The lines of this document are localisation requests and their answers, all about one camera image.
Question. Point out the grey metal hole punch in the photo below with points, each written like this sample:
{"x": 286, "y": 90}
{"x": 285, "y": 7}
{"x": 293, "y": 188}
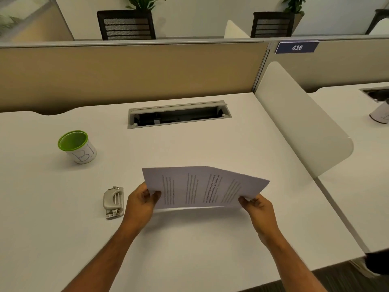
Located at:
{"x": 112, "y": 199}

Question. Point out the wide beige partition panel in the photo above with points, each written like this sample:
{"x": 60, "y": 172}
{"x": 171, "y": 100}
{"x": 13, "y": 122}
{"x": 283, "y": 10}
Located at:
{"x": 121, "y": 76}

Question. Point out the neighbouring white desk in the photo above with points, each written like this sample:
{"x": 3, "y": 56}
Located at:
{"x": 358, "y": 179}

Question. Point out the person's left forearm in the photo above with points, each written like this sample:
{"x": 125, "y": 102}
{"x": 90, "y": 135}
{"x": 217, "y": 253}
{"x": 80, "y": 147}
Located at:
{"x": 100, "y": 264}

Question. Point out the long leaf green plant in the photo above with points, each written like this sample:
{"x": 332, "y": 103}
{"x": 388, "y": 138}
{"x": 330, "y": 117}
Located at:
{"x": 142, "y": 2}

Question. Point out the person's right hand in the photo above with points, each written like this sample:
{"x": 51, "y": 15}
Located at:
{"x": 263, "y": 218}

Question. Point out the narrow beige partition panel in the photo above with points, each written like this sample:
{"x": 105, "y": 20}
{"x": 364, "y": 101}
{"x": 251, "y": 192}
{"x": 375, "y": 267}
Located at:
{"x": 343, "y": 66}

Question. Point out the person's left hand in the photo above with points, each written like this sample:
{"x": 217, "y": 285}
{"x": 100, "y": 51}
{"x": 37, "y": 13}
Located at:
{"x": 138, "y": 209}

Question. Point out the glass topped beige partition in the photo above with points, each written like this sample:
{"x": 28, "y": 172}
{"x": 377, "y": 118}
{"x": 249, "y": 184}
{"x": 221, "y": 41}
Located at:
{"x": 39, "y": 30}

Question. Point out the green rimmed white cup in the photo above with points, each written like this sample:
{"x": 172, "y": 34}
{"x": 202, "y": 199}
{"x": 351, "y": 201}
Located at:
{"x": 85, "y": 155}

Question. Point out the white cup with dark rim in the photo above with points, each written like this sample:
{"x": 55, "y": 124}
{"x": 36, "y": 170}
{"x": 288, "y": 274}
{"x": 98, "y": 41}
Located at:
{"x": 380, "y": 114}

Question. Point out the beige planter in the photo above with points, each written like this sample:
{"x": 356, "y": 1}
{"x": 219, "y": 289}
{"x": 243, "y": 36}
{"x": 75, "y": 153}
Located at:
{"x": 298, "y": 21}

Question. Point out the person's right forearm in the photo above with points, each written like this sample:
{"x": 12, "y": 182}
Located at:
{"x": 294, "y": 267}

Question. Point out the blue number label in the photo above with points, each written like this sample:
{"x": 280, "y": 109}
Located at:
{"x": 296, "y": 47}

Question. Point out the small leaf green plant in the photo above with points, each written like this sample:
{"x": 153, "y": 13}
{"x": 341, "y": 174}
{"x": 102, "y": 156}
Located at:
{"x": 294, "y": 3}

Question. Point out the white printed paper sheet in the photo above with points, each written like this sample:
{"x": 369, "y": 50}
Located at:
{"x": 197, "y": 185}

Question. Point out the white curved desk divider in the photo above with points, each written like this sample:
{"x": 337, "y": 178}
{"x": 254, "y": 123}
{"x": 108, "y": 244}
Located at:
{"x": 234, "y": 31}
{"x": 297, "y": 124}
{"x": 381, "y": 28}

